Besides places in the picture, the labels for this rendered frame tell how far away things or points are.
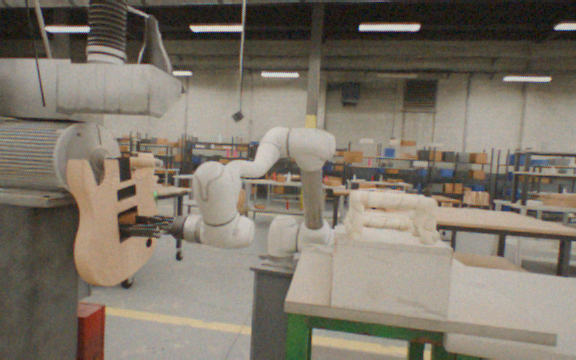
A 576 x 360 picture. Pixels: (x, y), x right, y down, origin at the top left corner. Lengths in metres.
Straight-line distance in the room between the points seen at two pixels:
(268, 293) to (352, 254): 1.04
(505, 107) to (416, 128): 3.15
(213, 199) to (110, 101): 0.42
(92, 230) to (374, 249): 0.76
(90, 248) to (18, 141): 0.46
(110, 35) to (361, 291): 1.01
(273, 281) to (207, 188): 1.00
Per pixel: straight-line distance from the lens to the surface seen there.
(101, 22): 1.14
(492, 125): 13.38
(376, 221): 0.92
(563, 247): 3.14
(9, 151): 1.32
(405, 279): 0.79
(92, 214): 0.99
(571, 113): 14.72
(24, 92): 1.34
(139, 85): 0.97
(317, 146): 1.26
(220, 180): 0.80
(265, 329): 1.84
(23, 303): 1.39
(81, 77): 1.09
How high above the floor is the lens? 1.27
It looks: 3 degrees down
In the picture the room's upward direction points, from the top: 3 degrees clockwise
